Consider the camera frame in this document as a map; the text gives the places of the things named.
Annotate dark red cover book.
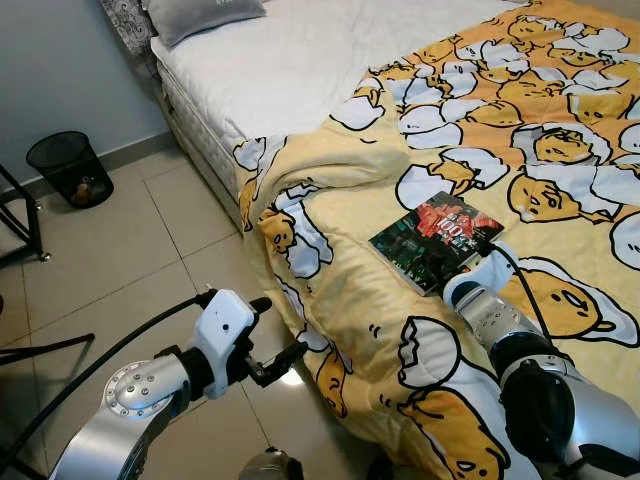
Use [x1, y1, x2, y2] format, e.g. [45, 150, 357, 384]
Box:
[368, 192, 505, 296]

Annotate yellow cartoon egg duvet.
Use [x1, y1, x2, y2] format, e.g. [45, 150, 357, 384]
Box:
[232, 0, 640, 480]

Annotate grey left robot leg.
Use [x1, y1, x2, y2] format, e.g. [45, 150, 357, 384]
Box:
[240, 448, 306, 480]

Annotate thin black metal bar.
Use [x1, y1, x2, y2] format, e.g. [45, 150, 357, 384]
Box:
[0, 333, 96, 367]

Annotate orange rubbish piece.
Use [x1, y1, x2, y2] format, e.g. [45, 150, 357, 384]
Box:
[72, 175, 101, 201]

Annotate white quilted mattress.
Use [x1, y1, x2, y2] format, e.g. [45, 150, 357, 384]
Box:
[150, 0, 531, 231]

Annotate black mesh waste bin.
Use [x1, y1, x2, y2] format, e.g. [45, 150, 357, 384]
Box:
[25, 130, 114, 209]

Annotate grey pillow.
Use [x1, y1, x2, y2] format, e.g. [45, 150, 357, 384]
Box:
[143, 0, 268, 48]

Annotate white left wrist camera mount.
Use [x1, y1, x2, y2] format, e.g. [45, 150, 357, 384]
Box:
[195, 290, 256, 371]

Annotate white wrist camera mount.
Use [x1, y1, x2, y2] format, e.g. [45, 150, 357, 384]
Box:
[195, 290, 256, 371]
[455, 243, 521, 293]

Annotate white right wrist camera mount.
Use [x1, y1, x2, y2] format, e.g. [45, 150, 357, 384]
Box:
[455, 243, 521, 293]

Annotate black metal rack frame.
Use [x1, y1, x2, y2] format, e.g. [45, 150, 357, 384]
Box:
[0, 165, 51, 266]

